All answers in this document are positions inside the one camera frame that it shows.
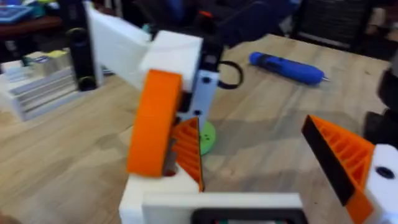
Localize orange white left gripper right finger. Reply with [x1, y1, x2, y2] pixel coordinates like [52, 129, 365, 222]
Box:
[300, 114, 398, 224]

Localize green disc with holes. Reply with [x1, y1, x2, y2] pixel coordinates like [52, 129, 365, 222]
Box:
[198, 120, 217, 156]

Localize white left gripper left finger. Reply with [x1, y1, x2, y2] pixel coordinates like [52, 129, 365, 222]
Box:
[119, 167, 200, 224]

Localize blue electric screwdriver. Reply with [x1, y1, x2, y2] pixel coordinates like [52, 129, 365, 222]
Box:
[248, 51, 331, 86]

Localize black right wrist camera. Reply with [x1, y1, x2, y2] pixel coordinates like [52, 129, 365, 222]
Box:
[195, 11, 225, 74]

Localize black chair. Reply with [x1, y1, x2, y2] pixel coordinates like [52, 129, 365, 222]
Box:
[290, 0, 376, 52]

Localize orange ribbed wedge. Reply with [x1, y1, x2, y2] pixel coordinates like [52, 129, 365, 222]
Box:
[171, 116, 205, 192]

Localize black cable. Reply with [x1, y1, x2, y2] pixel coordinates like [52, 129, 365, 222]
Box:
[216, 60, 244, 90]

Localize white stacked boxes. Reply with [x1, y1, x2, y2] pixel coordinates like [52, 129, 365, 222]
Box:
[0, 49, 105, 123]

